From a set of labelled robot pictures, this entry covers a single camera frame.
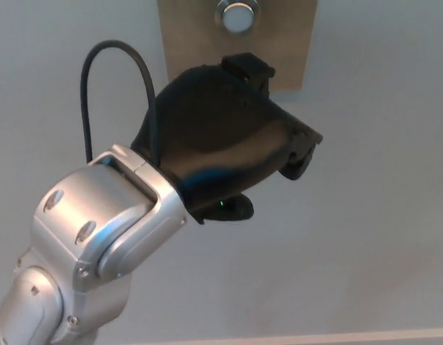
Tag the brushed metal elevator call panel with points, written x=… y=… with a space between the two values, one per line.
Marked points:
x=192 y=36

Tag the light blue baseboard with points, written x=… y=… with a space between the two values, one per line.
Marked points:
x=386 y=338

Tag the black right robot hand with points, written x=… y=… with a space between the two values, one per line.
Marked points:
x=206 y=125

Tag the round white elevator button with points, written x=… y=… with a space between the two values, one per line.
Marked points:
x=237 y=19

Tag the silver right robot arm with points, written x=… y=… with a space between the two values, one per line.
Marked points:
x=88 y=223

